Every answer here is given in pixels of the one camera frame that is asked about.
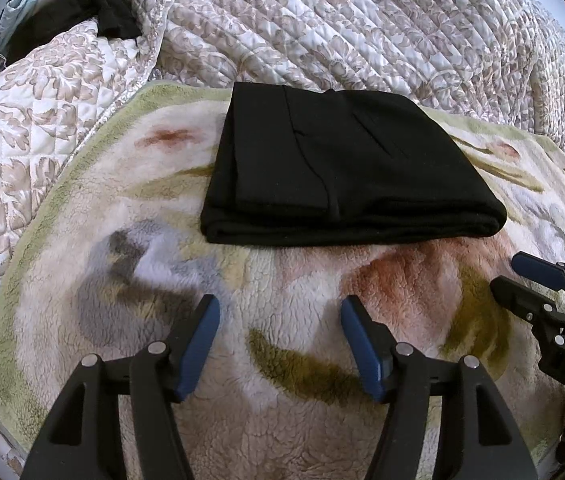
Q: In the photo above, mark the light blue cloth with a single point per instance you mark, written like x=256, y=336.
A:
x=12, y=15

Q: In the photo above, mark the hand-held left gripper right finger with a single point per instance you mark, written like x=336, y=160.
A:
x=362, y=350

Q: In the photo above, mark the black garment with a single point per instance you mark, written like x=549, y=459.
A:
x=112, y=10

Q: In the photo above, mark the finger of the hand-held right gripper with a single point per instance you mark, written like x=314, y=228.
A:
x=517, y=296
x=537, y=267

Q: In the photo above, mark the quilted bedspread with small leaves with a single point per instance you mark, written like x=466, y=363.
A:
x=337, y=25

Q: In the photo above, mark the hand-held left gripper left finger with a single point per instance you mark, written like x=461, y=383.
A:
x=197, y=345

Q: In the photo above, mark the floral fleece blanket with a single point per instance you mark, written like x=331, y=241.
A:
x=287, y=310

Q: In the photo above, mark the black pants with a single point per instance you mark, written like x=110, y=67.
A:
x=337, y=170

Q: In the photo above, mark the quilted cover with large leaves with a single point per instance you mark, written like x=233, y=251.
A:
x=37, y=125

